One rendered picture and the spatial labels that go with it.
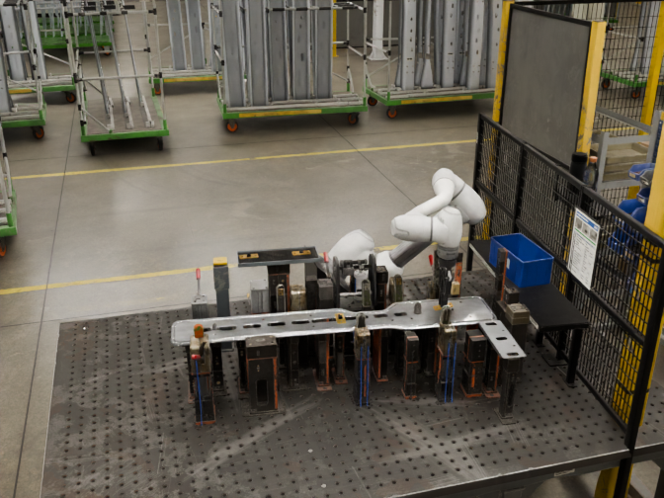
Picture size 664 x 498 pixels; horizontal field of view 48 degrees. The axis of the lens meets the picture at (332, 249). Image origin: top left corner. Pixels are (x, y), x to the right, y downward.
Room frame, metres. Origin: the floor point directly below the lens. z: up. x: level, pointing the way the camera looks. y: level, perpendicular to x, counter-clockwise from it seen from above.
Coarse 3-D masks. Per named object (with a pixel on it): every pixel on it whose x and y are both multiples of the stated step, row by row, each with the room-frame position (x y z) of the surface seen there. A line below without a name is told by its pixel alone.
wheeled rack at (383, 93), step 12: (372, 72) 10.93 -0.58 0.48; (456, 84) 10.77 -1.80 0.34; (372, 96) 10.57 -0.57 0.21; (384, 96) 10.24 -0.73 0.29; (396, 96) 10.15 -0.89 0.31; (408, 96) 10.20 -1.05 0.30; (420, 96) 10.27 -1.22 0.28; (432, 96) 10.30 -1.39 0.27; (444, 96) 10.30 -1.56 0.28; (456, 96) 10.33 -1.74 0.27; (468, 96) 10.38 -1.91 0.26; (480, 96) 10.44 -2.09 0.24; (492, 96) 10.50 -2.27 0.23
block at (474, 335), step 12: (468, 336) 2.67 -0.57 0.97; (480, 336) 2.66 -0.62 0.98; (468, 348) 2.65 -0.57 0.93; (480, 348) 2.63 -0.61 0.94; (468, 360) 2.64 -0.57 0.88; (480, 360) 2.63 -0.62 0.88; (468, 372) 2.65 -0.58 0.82; (480, 372) 2.65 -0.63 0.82; (468, 384) 2.63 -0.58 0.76; (480, 384) 2.64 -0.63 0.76; (468, 396) 2.63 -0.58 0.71
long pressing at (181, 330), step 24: (288, 312) 2.82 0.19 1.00; (312, 312) 2.83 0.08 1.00; (336, 312) 2.83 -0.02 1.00; (384, 312) 2.83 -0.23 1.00; (408, 312) 2.83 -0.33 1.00; (432, 312) 2.83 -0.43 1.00; (456, 312) 2.83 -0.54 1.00; (480, 312) 2.83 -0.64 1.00; (216, 336) 2.63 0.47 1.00; (240, 336) 2.63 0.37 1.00; (288, 336) 2.65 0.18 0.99
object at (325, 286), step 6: (318, 282) 2.97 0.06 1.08; (324, 282) 2.97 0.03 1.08; (330, 282) 2.97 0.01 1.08; (318, 288) 2.95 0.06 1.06; (324, 288) 2.92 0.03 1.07; (330, 288) 2.93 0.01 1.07; (318, 294) 2.96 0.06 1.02; (324, 294) 2.92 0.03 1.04; (330, 294) 2.93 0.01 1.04; (318, 300) 2.94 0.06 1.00; (324, 300) 2.92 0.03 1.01; (330, 300) 2.93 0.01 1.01; (318, 306) 2.94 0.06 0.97; (324, 306) 2.92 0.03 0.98; (330, 306) 2.93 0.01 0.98; (330, 318) 2.94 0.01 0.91; (330, 336) 2.93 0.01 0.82; (330, 342) 2.93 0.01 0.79; (330, 348) 2.93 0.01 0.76; (330, 354) 2.93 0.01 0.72; (330, 360) 2.92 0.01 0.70
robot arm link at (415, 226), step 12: (444, 180) 3.30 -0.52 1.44; (444, 192) 3.19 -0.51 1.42; (432, 204) 3.07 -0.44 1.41; (444, 204) 3.12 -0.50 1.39; (396, 216) 2.89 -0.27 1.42; (408, 216) 2.86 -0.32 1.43; (420, 216) 2.86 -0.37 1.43; (396, 228) 2.84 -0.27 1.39; (408, 228) 2.82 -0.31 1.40; (420, 228) 2.81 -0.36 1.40; (408, 240) 2.83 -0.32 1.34; (420, 240) 2.82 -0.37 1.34
